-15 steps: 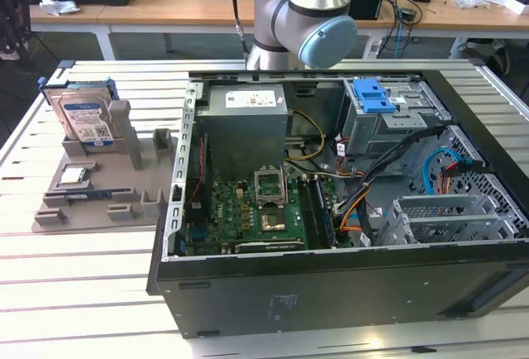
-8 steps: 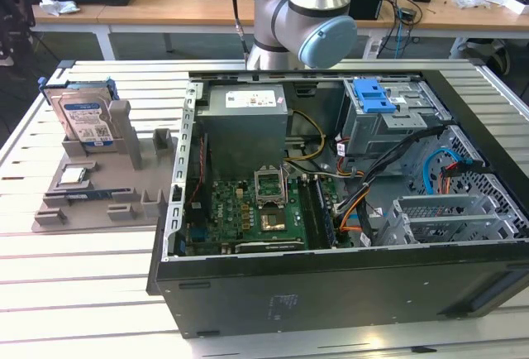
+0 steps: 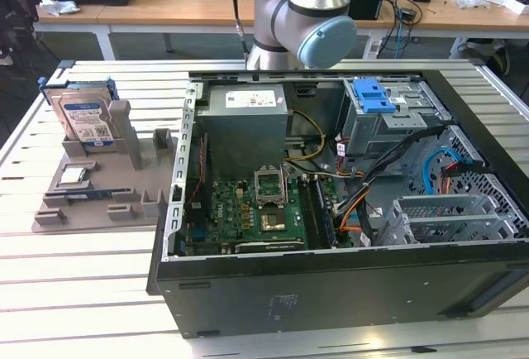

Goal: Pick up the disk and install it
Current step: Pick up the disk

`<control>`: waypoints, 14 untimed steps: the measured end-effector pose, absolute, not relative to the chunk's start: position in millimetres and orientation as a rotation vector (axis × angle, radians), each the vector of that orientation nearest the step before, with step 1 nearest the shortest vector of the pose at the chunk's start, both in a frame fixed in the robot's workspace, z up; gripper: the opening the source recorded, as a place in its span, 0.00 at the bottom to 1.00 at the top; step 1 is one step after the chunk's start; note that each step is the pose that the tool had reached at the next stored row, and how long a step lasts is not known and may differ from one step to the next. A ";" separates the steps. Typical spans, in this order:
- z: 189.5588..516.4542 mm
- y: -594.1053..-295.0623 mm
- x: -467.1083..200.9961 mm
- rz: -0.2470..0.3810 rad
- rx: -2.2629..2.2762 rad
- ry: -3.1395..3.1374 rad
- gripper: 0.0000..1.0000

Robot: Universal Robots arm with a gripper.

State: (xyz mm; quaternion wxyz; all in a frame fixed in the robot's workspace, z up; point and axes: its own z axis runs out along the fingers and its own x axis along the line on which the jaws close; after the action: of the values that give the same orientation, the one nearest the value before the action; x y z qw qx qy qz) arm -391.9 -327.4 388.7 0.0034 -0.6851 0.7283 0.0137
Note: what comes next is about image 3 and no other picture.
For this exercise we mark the hard disk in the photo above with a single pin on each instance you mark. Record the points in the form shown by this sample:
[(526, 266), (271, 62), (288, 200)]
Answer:
[(82, 113)]

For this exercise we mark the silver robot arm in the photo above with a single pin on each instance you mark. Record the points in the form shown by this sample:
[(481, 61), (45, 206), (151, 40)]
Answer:
[(306, 15)]

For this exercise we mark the metal disk bay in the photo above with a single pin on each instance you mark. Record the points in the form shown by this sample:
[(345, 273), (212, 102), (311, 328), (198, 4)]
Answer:
[(446, 218)]

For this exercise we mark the crumpled white paper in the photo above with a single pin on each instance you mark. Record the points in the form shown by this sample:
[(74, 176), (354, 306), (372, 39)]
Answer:
[(58, 5)]

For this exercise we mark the silver CPU chip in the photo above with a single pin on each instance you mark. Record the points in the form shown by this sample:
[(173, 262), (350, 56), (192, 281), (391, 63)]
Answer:
[(73, 175)]

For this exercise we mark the grey parts rack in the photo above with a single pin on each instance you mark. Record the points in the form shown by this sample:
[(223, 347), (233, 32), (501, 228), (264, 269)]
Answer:
[(120, 168)]

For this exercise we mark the blue RAM stick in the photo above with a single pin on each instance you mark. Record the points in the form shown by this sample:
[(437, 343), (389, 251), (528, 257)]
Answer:
[(89, 194)]

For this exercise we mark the grey power supply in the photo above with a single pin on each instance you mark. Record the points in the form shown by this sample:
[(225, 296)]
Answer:
[(244, 127)]

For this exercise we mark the green motherboard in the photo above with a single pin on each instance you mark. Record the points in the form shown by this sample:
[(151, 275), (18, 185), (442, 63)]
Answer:
[(231, 214)]

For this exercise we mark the CPU socket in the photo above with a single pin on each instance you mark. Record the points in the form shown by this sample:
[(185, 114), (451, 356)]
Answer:
[(273, 220)]

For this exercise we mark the black RAM slot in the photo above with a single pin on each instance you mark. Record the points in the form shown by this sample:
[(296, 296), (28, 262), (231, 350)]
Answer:
[(306, 214)]

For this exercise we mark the white power strip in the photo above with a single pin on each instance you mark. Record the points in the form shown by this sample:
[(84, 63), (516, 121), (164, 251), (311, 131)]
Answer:
[(373, 49)]

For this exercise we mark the blue plastic latch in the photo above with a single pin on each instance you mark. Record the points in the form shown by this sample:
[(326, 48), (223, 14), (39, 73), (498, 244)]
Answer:
[(372, 96)]

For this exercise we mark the installed RAM stick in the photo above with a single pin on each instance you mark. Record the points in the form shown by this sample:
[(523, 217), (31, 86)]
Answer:
[(325, 214)]

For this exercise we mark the metal drive cage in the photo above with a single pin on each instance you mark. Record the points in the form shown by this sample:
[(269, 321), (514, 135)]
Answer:
[(384, 131)]

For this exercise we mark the black PC case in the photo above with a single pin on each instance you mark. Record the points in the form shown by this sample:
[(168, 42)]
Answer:
[(330, 293)]

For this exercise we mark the office chair base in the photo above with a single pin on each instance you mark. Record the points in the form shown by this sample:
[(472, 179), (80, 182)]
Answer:
[(483, 51)]

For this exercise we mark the white open box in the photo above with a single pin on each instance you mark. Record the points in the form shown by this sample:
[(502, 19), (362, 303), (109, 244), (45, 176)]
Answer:
[(516, 3)]

